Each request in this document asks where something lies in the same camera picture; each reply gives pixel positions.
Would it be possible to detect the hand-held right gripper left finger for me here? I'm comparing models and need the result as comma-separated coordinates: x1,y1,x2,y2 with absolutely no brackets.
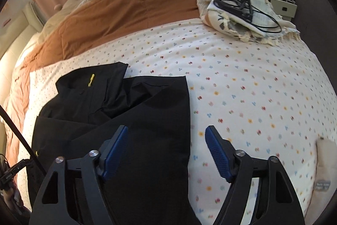
28,125,129,225

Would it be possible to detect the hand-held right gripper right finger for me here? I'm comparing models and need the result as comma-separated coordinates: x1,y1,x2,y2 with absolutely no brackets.
205,125,306,225

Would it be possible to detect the black jacket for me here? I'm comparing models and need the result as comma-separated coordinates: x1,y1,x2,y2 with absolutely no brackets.
26,62,201,225

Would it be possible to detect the pale pink wrinkled sheet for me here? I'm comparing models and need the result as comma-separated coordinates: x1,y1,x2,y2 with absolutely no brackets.
4,67,35,162

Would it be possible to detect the floral white bed sheet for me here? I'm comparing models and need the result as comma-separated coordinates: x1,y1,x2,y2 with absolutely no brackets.
20,17,328,225

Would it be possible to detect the cream folded garment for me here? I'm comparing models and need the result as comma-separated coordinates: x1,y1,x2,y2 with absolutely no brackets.
312,137,336,212

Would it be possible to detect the bed with cream headboard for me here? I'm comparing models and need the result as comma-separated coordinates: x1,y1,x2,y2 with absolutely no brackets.
0,0,329,225

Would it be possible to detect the patterned fringed cloth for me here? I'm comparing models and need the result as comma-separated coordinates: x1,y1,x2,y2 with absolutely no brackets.
196,0,302,43

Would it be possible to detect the brown blanket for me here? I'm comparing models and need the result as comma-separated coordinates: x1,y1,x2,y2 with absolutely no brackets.
20,0,214,73

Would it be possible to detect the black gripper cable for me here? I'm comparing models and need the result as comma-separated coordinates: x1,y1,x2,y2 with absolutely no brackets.
0,104,46,175

